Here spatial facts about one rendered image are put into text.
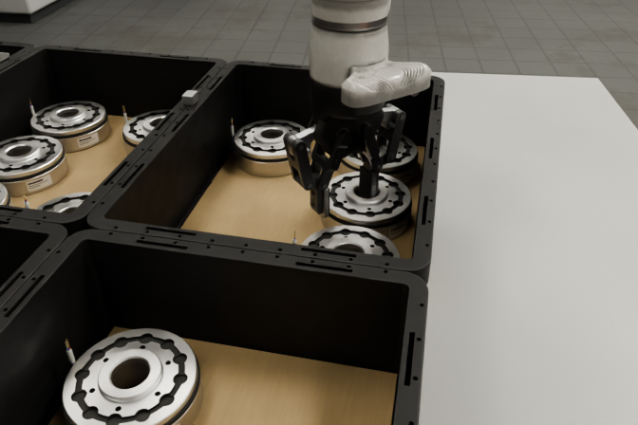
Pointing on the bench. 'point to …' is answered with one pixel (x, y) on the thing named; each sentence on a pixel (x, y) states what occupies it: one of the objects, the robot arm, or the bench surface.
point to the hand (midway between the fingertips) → (345, 194)
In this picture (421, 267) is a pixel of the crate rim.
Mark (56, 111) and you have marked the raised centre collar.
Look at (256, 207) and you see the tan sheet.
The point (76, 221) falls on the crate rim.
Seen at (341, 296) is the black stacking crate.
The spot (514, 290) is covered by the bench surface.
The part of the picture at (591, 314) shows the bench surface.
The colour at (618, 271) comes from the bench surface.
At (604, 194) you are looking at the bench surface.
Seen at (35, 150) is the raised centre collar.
